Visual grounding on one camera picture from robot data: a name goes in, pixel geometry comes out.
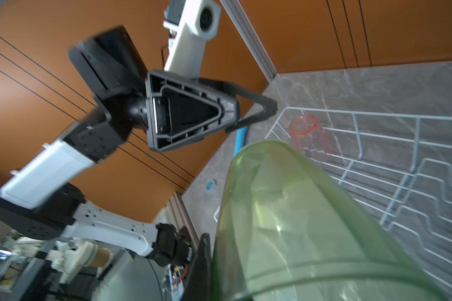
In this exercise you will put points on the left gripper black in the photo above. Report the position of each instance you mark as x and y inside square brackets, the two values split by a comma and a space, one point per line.
[183, 111]

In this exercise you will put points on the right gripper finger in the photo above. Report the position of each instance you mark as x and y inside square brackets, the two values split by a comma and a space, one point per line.
[198, 285]

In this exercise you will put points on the pink transparent cup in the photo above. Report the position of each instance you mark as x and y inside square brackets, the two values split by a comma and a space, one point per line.
[310, 138]

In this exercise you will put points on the green transparent cup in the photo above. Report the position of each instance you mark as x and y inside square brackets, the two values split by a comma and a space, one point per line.
[288, 231]

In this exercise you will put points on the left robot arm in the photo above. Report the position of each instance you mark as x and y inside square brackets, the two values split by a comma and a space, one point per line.
[40, 202]

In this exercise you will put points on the blue cylinder handle tool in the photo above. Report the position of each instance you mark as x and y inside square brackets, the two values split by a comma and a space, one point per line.
[240, 141]

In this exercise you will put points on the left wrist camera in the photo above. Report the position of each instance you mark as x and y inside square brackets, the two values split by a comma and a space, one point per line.
[190, 24]

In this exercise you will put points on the white wire dish rack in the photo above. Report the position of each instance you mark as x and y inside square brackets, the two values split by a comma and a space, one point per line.
[398, 167]

